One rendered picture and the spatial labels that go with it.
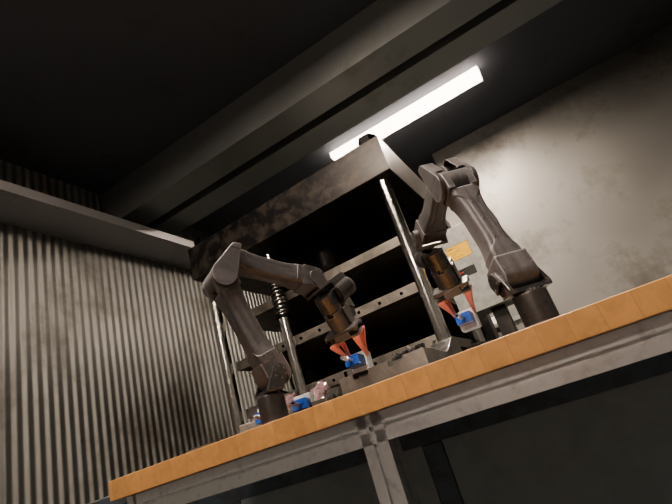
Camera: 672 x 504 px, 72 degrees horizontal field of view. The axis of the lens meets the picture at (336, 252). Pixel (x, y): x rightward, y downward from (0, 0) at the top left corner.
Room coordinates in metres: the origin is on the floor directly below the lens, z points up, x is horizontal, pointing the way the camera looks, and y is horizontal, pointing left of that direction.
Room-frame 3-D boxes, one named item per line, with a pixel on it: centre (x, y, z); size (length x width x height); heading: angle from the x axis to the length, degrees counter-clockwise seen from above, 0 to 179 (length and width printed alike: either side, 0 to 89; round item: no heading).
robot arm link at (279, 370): (1.08, 0.24, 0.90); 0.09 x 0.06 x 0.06; 37
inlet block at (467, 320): (1.25, -0.27, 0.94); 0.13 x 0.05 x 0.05; 156
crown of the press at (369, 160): (2.52, 0.06, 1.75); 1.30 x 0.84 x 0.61; 66
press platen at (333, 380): (2.57, 0.04, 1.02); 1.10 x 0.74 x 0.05; 66
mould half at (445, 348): (1.48, -0.12, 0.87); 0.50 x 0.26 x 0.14; 156
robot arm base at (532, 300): (0.85, -0.31, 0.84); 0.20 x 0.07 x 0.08; 68
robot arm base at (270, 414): (1.07, 0.24, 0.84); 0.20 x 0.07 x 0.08; 68
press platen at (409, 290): (2.57, 0.04, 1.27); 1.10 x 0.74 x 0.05; 66
